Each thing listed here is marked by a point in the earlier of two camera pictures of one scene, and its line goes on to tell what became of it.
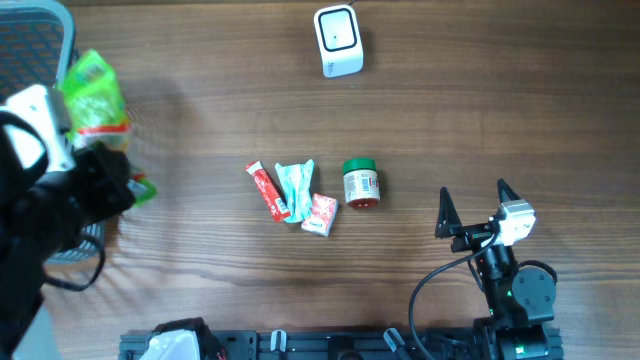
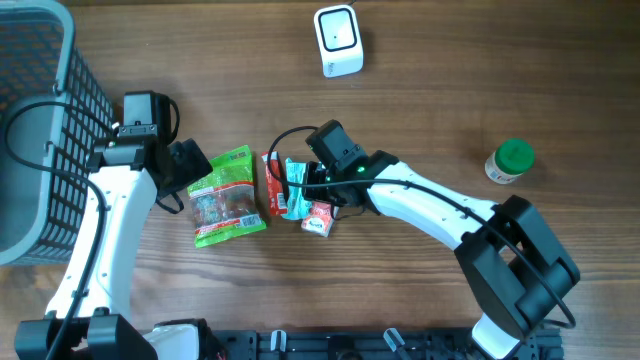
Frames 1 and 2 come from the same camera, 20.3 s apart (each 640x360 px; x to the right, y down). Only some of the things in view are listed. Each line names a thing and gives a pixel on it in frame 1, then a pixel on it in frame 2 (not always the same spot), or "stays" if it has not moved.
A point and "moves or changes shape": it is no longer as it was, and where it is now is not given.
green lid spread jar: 361,182 moves or changes shape
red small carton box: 322,217 stays
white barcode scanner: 340,40 stays
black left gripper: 96,165 -> 193,162
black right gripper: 450,223 -> 314,193
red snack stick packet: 276,205 moves or changes shape
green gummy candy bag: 96,112 -> 224,202
